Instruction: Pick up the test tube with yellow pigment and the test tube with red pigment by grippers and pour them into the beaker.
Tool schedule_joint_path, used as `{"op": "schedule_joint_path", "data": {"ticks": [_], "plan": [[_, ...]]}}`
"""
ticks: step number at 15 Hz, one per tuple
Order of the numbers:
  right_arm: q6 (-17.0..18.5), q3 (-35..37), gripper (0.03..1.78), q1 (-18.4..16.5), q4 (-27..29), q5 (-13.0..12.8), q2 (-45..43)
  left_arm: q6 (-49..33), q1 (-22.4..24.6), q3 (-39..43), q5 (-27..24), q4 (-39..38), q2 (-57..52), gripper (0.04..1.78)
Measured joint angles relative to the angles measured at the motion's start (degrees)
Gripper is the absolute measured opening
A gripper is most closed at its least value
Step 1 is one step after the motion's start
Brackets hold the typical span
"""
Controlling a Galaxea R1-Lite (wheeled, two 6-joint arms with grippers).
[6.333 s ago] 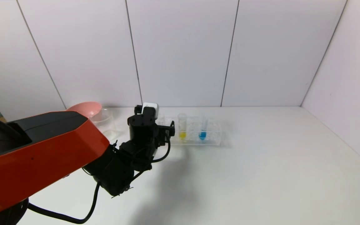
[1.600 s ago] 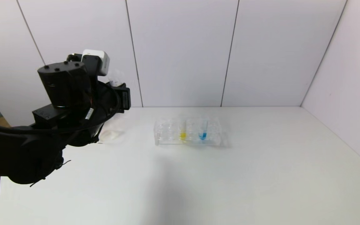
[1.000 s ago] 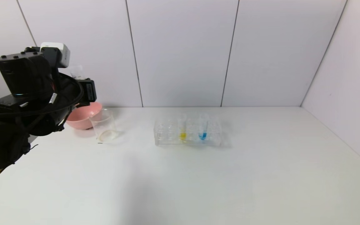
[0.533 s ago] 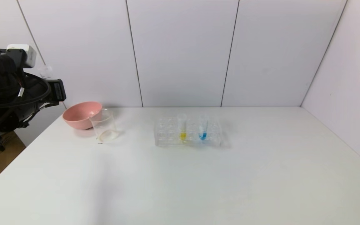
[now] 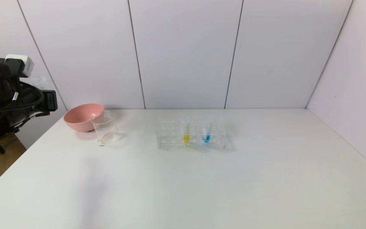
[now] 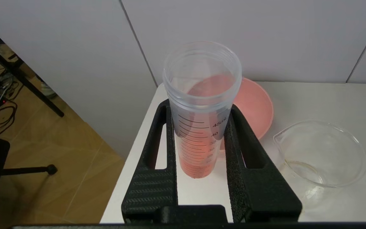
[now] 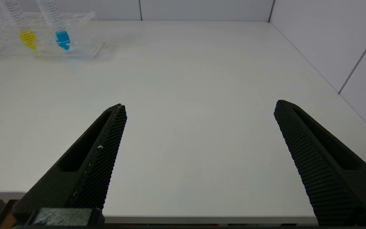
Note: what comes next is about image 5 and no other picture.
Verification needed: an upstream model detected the test tube with yellow pigment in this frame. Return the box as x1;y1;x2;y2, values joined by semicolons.
181;116;191;144

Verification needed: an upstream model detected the clear plastic test tube rack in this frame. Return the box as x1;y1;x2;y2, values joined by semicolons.
157;118;231;150

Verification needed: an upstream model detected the test tube with blue pigment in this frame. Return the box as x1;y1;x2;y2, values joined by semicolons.
202;118;212;143

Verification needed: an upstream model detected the clear plastic beaker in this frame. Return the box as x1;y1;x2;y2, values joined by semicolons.
90;111;120;146

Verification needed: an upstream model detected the pink plastic bowl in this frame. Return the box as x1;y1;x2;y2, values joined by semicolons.
63;103;105;132

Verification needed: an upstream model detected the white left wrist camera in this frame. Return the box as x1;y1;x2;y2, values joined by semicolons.
4;54;34;78

